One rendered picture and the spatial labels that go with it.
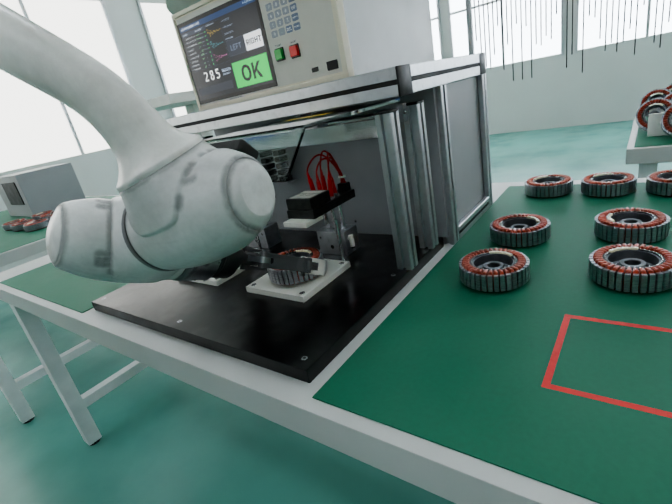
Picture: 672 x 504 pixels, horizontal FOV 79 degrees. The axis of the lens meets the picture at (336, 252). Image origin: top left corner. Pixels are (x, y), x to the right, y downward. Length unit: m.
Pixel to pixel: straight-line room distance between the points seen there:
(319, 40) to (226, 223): 0.48
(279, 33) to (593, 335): 0.71
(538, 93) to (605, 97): 0.85
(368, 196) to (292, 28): 0.38
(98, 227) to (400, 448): 0.41
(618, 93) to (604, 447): 6.60
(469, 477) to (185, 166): 0.40
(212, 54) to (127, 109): 0.57
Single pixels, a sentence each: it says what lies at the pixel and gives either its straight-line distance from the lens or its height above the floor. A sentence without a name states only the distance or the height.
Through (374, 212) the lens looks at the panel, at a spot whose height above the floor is 0.82.
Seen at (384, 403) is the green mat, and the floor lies 0.75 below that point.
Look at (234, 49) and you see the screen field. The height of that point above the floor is 1.22.
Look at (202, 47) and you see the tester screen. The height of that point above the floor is 1.24.
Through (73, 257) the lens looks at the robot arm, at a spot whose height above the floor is 0.98.
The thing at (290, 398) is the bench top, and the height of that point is 0.75.
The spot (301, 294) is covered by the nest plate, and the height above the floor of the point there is 0.78.
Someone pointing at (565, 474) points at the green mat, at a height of 0.75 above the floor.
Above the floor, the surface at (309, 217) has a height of 0.88.
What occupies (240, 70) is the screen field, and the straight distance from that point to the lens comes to 0.95.
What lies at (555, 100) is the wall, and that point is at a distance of 7.05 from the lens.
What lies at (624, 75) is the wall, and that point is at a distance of 6.95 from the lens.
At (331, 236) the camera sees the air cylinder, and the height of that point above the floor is 0.81.
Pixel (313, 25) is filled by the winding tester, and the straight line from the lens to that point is 0.82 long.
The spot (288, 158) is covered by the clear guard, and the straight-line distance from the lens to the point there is 0.53.
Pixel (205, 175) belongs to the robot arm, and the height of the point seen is 1.05.
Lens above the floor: 1.10
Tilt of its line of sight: 21 degrees down
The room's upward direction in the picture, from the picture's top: 12 degrees counter-clockwise
